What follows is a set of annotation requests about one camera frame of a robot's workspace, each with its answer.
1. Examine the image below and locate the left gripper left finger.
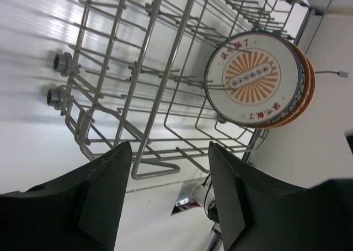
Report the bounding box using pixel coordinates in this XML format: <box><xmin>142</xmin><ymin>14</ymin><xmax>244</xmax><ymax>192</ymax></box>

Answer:
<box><xmin>1</xmin><ymin>142</ymin><xmax>131</xmax><ymax>250</ymax></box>

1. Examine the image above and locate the grey wire dish rack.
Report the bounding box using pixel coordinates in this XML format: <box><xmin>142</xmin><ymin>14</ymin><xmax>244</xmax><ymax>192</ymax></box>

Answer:
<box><xmin>46</xmin><ymin>0</ymin><xmax>333</xmax><ymax>179</ymax></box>

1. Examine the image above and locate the floral plate front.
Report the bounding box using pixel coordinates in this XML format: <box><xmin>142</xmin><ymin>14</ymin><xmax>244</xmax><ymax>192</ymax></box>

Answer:
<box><xmin>257</xmin><ymin>42</ymin><xmax>311</xmax><ymax>129</ymax></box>

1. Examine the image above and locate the orange sunburst white plate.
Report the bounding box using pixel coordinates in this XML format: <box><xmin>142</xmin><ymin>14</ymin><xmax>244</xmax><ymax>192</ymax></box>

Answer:
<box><xmin>204</xmin><ymin>31</ymin><xmax>301</xmax><ymax>127</ymax></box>

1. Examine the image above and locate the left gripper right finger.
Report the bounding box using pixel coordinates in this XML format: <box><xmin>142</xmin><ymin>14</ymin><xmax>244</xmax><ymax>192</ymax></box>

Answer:
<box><xmin>208</xmin><ymin>142</ymin><xmax>352</xmax><ymax>250</ymax></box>

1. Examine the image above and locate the black cable white plug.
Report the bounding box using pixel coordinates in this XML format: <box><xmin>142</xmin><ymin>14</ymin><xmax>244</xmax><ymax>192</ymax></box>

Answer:
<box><xmin>315</xmin><ymin>71</ymin><xmax>351</xmax><ymax>79</ymax></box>

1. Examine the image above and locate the floral plate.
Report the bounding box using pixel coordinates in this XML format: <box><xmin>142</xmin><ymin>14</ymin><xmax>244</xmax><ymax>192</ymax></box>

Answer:
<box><xmin>275</xmin><ymin>50</ymin><xmax>316</xmax><ymax>127</ymax></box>
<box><xmin>257</xmin><ymin>42</ymin><xmax>311</xmax><ymax>129</ymax></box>

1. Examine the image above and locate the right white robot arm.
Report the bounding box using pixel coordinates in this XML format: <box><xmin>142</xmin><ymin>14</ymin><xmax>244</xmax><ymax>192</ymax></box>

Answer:
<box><xmin>190</xmin><ymin>174</ymin><xmax>221</xmax><ymax>237</ymax></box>

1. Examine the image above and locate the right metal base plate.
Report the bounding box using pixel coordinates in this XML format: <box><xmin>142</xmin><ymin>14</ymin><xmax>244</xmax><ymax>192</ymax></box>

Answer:
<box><xmin>175</xmin><ymin>180</ymin><xmax>206</xmax><ymax>207</ymax></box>

